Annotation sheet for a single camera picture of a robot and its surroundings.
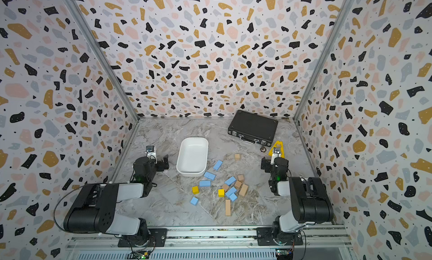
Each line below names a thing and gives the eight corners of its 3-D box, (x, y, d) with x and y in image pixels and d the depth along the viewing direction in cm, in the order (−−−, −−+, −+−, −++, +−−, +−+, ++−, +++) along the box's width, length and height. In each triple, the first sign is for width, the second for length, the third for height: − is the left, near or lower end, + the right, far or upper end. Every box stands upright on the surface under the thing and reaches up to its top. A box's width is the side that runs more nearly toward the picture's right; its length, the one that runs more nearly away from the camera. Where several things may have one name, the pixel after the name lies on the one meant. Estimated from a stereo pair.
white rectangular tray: (176, 177, 95) (173, 171, 90) (183, 143, 110) (181, 137, 105) (206, 177, 95) (205, 172, 90) (209, 143, 110) (208, 137, 105)
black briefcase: (226, 134, 115) (227, 128, 110) (238, 114, 128) (239, 108, 123) (269, 148, 107) (271, 143, 103) (277, 126, 120) (279, 120, 116)
